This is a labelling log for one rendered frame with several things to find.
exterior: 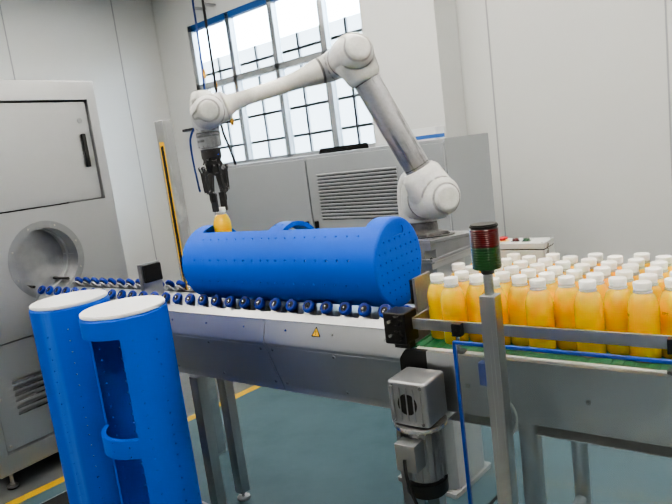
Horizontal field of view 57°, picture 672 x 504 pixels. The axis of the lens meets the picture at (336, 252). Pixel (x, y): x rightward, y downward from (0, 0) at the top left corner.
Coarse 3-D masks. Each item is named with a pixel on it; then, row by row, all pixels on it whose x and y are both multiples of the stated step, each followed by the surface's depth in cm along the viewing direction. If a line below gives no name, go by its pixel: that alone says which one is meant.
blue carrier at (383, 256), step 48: (192, 240) 235; (240, 240) 219; (288, 240) 205; (336, 240) 193; (384, 240) 187; (192, 288) 238; (240, 288) 221; (288, 288) 207; (336, 288) 194; (384, 288) 187
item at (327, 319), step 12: (180, 312) 245; (192, 312) 240; (204, 312) 236; (216, 312) 233; (228, 312) 229; (240, 312) 225; (252, 312) 222; (264, 312) 219; (276, 312) 215; (288, 312) 212; (312, 312) 206; (324, 324) 202; (336, 324) 198; (348, 324) 196; (360, 324) 193; (372, 324) 190
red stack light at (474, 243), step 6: (498, 228) 135; (474, 234) 134; (480, 234) 134; (486, 234) 133; (492, 234) 133; (498, 234) 135; (474, 240) 135; (480, 240) 134; (486, 240) 133; (492, 240) 134; (498, 240) 135; (474, 246) 135; (480, 246) 134; (486, 246) 134; (492, 246) 134
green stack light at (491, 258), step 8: (472, 248) 136; (480, 248) 135; (488, 248) 134; (496, 248) 134; (472, 256) 137; (480, 256) 135; (488, 256) 134; (496, 256) 134; (472, 264) 137; (480, 264) 135; (488, 264) 134; (496, 264) 135
